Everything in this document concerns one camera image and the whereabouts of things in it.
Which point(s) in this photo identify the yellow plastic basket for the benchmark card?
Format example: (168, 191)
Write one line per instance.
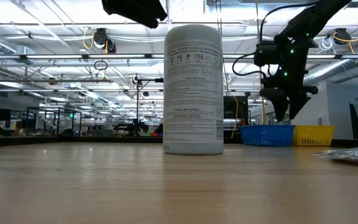
(314, 135)

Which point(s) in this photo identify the black background robot arm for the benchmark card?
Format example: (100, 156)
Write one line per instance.
(132, 127)

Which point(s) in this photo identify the black pole stand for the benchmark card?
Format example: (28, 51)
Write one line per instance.
(137, 99)

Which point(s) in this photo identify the blue plastic basket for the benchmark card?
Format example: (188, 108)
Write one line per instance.
(266, 135)

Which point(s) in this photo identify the white plastic cup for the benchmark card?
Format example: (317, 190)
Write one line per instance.
(193, 93)

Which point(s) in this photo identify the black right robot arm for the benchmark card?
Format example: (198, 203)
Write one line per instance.
(315, 15)

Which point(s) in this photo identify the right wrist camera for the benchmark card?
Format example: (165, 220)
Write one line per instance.
(266, 53)

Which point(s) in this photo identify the long ceiling light bar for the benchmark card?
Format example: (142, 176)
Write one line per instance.
(120, 90)
(57, 56)

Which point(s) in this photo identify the black upright panel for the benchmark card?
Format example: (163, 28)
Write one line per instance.
(354, 124)

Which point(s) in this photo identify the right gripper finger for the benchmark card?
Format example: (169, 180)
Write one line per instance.
(279, 104)
(297, 102)

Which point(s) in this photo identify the bagged black round pad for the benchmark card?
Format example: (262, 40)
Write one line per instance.
(353, 154)

